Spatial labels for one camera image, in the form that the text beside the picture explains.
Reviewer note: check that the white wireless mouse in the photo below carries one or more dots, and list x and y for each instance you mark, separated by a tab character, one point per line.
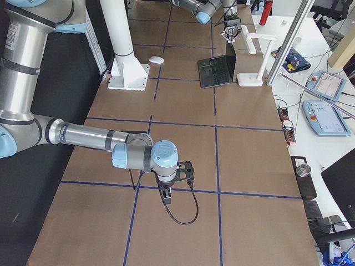
156	60

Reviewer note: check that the blue teach pendant near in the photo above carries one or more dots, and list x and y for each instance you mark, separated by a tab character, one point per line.
324	119

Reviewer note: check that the black usb hub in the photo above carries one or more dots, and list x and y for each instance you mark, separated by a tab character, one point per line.
289	134
283	113

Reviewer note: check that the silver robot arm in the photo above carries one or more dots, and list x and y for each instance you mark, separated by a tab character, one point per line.
204	12
66	87

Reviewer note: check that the black monitor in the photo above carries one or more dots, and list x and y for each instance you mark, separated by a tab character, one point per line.
339	179

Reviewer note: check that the blue teach pendant far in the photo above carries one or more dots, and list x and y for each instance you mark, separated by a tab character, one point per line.
327	85

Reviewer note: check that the red bottle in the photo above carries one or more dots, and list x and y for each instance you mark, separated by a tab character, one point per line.
266	12

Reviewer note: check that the black box with metal cup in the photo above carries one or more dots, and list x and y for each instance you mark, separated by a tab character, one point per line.
305	184

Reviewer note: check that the dark blue space pouch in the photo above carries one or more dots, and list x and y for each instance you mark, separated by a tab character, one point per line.
295	62

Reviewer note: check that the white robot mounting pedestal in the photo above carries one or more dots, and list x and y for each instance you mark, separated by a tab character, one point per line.
127	72

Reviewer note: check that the grey laptop computer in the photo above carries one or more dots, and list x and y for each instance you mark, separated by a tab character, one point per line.
219	70

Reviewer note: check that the aluminium frame post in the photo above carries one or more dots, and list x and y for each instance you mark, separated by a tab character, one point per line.
295	27

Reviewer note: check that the blue teach pendant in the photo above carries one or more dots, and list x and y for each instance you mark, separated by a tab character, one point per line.
327	85
324	119

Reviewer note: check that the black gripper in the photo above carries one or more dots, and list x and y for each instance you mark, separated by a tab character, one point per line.
229	29
165	184

